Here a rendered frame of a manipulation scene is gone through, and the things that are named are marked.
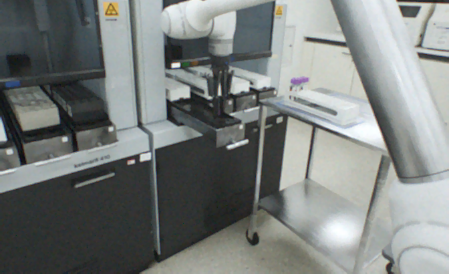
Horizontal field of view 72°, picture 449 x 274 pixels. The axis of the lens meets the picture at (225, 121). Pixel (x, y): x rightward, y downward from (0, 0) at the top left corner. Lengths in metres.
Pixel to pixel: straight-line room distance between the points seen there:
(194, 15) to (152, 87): 0.42
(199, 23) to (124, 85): 0.41
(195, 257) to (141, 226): 0.42
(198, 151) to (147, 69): 0.43
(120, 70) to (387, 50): 0.92
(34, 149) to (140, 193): 0.45
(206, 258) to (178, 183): 0.48
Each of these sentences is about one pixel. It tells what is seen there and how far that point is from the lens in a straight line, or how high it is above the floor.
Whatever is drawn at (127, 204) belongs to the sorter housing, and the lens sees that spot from 1.36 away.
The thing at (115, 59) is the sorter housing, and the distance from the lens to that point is 1.23.
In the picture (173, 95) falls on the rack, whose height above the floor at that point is 0.84.
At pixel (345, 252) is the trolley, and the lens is 1.49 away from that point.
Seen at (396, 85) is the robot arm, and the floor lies 1.12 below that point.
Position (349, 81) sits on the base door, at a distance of 3.47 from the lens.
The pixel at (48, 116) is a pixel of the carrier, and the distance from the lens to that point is 1.20.
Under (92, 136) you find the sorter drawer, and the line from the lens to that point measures 1.17.
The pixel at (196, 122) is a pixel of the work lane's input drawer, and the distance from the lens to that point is 1.21.
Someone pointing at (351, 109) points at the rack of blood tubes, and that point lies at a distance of 1.25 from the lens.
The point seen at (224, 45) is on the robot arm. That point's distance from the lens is 1.16.
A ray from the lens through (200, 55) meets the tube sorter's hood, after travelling 1.39.
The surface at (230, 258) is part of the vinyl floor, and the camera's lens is 1.75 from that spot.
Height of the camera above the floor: 1.24
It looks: 22 degrees down
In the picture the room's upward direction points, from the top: 2 degrees clockwise
